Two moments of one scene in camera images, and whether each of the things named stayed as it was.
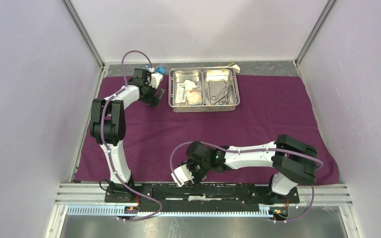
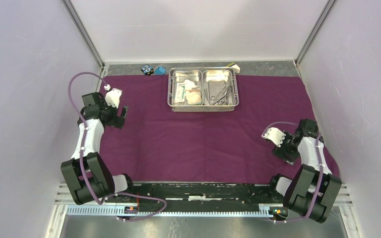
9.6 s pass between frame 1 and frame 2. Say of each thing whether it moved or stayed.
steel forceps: stayed
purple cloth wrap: stayed
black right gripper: moved
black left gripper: moved
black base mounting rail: stayed
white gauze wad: stayed
